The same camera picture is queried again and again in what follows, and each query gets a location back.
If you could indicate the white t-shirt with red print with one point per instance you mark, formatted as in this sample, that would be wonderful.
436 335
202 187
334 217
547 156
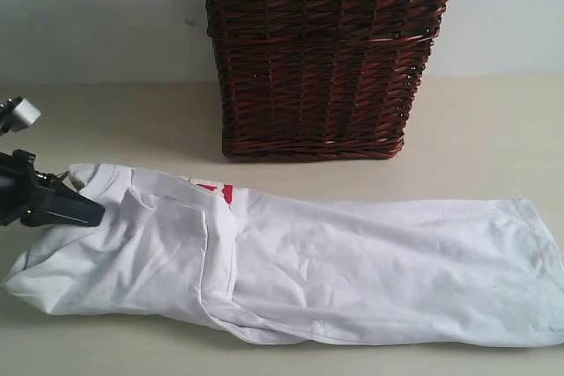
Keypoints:
274 270

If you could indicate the dark brown wicker basket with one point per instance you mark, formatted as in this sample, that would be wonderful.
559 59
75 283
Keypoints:
309 80

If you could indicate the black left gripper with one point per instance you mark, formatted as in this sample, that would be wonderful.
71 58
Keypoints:
36 200

